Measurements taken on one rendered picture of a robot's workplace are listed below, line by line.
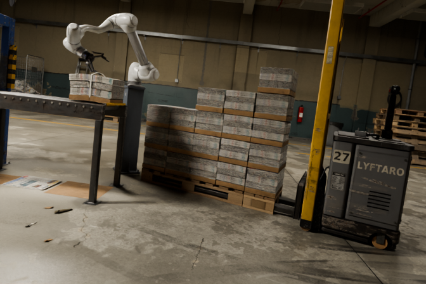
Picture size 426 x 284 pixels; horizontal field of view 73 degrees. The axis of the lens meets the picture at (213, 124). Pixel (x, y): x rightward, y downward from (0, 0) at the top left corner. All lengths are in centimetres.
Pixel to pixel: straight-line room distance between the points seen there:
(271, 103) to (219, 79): 708
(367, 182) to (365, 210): 21
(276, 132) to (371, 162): 77
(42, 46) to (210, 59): 571
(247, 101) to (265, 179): 72
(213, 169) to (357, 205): 125
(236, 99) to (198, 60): 710
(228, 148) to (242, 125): 26
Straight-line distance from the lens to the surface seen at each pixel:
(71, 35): 278
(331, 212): 250
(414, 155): 850
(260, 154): 264
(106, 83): 262
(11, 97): 282
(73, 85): 276
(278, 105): 258
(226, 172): 276
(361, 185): 245
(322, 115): 235
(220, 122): 275
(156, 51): 1003
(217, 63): 967
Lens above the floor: 93
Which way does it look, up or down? 4 degrees down
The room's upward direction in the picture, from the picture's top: 7 degrees clockwise
